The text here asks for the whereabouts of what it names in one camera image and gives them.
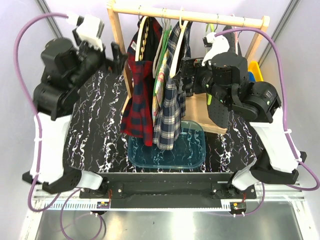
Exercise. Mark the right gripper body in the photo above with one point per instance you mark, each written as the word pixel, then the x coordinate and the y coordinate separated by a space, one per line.
pixel 188 67

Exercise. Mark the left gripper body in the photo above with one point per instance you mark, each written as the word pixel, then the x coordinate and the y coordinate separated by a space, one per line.
pixel 94 56

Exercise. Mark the wooden hanger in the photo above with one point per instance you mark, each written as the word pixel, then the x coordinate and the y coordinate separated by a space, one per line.
pixel 182 25

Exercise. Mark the cream wavy hanger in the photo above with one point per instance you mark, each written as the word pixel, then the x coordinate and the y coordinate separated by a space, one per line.
pixel 142 38

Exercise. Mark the floral pastel skirt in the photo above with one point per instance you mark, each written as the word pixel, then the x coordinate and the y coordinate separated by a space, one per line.
pixel 160 83

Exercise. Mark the red plaid skirt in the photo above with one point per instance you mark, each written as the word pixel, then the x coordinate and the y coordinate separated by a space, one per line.
pixel 137 116

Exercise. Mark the navy plaid skirt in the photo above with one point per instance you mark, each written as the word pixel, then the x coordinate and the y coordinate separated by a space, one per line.
pixel 167 126

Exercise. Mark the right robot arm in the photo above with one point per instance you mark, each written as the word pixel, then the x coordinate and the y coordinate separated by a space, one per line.
pixel 226 78

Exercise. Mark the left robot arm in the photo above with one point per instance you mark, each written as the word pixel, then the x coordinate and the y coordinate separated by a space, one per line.
pixel 66 70

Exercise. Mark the lime green hanger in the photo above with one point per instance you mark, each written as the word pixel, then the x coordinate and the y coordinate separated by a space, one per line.
pixel 208 42

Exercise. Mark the pink hanger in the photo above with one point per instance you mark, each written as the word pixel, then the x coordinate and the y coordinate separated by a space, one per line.
pixel 235 36

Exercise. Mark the grey dotted skirt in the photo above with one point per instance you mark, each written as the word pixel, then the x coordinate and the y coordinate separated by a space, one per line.
pixel 217 112

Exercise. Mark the wooden clothes rack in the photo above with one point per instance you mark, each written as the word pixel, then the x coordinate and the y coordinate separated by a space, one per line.
pixel 196 106

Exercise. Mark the blue cloth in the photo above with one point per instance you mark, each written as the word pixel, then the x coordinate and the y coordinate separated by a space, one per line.
pixel 251 76

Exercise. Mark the yellow plastic bin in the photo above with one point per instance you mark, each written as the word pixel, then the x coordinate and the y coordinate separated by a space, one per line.
pixel 255 69

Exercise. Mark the teal plastic tray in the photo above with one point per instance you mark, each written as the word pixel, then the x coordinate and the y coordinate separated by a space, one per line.
pixel 189 150

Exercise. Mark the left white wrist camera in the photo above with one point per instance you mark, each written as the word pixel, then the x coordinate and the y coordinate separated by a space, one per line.
pixel 88 29

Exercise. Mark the grey wire hanger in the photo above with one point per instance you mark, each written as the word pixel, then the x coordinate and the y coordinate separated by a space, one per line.
pixel 165 26

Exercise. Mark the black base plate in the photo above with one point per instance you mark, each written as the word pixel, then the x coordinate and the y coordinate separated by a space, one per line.
pixel 173 191

